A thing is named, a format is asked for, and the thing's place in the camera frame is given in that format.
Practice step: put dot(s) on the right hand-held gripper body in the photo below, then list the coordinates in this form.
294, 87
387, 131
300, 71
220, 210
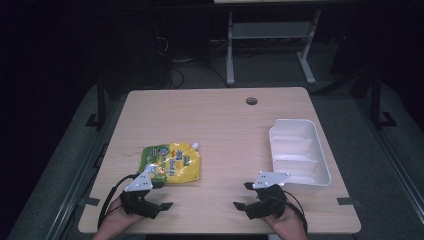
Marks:
268, 203

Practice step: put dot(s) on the black tape strip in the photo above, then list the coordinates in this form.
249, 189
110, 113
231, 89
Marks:
345, 201
92, 201

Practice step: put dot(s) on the person's left hand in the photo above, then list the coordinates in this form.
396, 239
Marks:
115, 221

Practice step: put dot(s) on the yellow green spouted pouch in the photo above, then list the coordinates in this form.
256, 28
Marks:
176, 163

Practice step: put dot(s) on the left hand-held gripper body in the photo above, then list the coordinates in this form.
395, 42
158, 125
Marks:
137, 186

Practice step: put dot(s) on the person's right hand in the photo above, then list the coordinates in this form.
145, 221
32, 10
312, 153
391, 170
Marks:
290, 225

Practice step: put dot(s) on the white plastic bin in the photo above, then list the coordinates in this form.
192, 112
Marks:
300, 156

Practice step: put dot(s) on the white metal table frame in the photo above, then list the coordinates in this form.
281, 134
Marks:
266, 30

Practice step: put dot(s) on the dark metal stand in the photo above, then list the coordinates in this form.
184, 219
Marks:
376, 103
101, 103

